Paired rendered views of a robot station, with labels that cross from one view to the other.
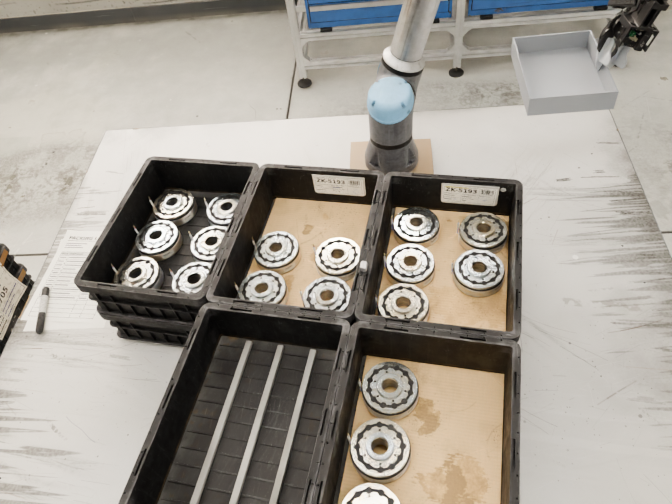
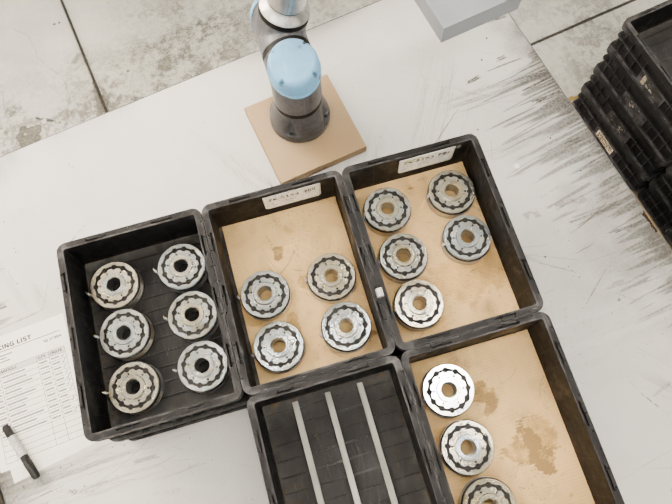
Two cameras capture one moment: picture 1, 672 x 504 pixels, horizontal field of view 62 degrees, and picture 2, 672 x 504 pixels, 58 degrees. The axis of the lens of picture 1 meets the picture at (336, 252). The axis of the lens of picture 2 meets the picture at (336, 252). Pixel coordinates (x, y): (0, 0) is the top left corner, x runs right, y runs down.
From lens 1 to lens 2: 0.57 m
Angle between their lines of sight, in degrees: 26
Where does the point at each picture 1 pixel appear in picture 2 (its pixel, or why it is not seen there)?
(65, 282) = (21, 408)
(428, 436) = (494, 414)
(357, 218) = (321, 220)
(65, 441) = not seen: outside the picture
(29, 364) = not seen: outside the picture
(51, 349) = (64, 486)
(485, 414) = (528, 372)
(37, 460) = not seen: outside the picture
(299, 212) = (257, 236)
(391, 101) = (301, 74)
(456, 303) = (458, 277)
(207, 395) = (286, 471)
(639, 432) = (623, 314)
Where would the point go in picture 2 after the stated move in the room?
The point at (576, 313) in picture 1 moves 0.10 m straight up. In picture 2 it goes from (539, 225) to (552, 209)
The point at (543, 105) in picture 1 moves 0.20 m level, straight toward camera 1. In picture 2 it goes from (456, 29) to (475, 106)
